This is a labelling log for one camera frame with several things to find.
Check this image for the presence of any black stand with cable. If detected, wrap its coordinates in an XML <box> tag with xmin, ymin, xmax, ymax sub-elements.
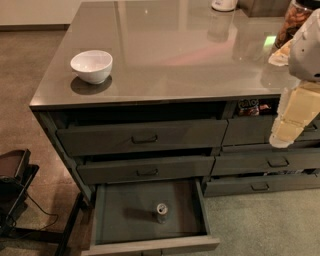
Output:
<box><xmin>0</xmin><ymin>149</ymin><xmax>83</xmax><ymax>256</ymax></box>

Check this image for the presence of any top left drawer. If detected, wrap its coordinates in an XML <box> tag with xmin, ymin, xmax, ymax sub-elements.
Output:
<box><xmin>57</xmin><ymin>119</ymin><xmax>227</xmax><ymax>156</ymax></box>

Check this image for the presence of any open bottom left drawer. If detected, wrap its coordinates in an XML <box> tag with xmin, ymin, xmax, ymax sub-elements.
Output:
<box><xmin>81</xmin><ymin>179</ymin><xmax>220</xmax><ymax>256</ymax></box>

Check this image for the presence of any middle left drawer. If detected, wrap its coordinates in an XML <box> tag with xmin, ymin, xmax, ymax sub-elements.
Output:
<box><xmin>77</xmin><ymin>156</ymin><xmax>214</xmax><ymax>185</ymax></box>

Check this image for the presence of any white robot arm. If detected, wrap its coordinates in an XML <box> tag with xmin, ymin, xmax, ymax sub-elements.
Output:
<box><xmin>269</xmin><ymin>9</ymin><xmax>320</xmax><ymax>148</ymax></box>

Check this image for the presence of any bottom right drawer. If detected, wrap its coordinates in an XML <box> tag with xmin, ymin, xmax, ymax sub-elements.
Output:
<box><xmin>203</xmin><ymin>174</ymin><xmax>320</xmax><ymax>197</ymax></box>

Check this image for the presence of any redbull can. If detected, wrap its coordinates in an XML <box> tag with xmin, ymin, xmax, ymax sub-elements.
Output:
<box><xmin>156</xmin><ymin>203</ymin><xmax>168</xmax><ymax>224</ymax></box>

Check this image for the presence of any top right drawer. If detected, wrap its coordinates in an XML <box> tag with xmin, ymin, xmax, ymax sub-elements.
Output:
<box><xmin>222</xmin><ymin>113</ymin><xmax>320</xmax><ymax>147</ymax></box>

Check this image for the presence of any middle right drawer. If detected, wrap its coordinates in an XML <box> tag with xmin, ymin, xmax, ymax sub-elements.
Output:
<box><xmin>212</xmin><ymin>148</ymin><xmax>320</xmax><ymax>176</ymax></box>

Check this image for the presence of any white container on counter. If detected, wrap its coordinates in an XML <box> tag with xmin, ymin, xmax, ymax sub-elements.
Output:
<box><xmin>211</xmin><ymin>0</ymin><xmax>238</xmax><ymax>12</ymax></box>

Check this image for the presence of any chip bag in drawer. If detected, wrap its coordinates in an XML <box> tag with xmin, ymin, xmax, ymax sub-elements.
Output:
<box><xmin>238</xmin><ymin>99</ymin><xmax>259</xmax><ymax>116</ymax></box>

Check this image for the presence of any glass snack jar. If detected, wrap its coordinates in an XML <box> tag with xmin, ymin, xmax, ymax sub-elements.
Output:
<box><xmin>274</xmin><ymin>0</ymin><xmax>314</xmax><ymax>48</ymax></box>

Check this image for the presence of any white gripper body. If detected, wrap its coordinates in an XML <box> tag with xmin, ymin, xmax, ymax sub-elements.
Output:
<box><xmin>269</xmin><ymin>88</ymin><xmax>294</xmax><ymax>148</ymax></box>

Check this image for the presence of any brown box on counter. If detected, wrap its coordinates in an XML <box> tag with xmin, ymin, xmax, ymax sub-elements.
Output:
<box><xmin>237</xmin><ymin>0</ymin><xmax>291</xmax><ymax>17</ymax></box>

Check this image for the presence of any grey counter cabinet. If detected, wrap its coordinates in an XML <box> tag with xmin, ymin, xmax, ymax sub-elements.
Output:
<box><xmin>30</xmin><ymin>0</ymin><xmax>319</xmax><ymax>198</ymax></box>

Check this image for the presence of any white ceramic bowl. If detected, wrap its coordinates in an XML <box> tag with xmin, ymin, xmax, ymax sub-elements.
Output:
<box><xmin>70</xmin><ymin>50</ymin><xmax>113</xmax><ymax>84</ymax></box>

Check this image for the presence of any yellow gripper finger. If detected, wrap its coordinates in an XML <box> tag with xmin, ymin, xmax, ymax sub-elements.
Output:
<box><xmin>283</xmin><ymin>81</ymin><xmax>320</xmax><ymax>142</ymax></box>

